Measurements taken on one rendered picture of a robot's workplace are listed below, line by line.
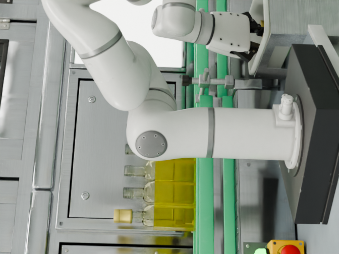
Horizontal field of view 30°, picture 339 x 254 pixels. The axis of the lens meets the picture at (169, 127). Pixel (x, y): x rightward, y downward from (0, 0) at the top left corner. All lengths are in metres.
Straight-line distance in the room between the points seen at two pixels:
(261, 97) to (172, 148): 0.44
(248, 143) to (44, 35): 0.96
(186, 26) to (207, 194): 0.38
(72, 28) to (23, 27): 0.93
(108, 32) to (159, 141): 0.22
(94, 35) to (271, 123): 0.35
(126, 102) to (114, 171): 0.64
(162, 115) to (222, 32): 0.42
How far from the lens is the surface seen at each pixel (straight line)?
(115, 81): 1.09
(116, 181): 1.72
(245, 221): 1.42
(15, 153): 1.82
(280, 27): 1.41
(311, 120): 1.09
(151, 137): 1.12
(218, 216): 1.44
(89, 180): 1.72
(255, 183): 1.45
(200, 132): 1.14
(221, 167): 1.47
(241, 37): 1.51
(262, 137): 1.15
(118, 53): 1.08
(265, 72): 1.56
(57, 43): 1.90
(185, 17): 1.38
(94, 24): 1.07
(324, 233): 1.24
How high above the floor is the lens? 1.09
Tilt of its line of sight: 2 degrees down
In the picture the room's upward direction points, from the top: 88 degrees counter-clockwise
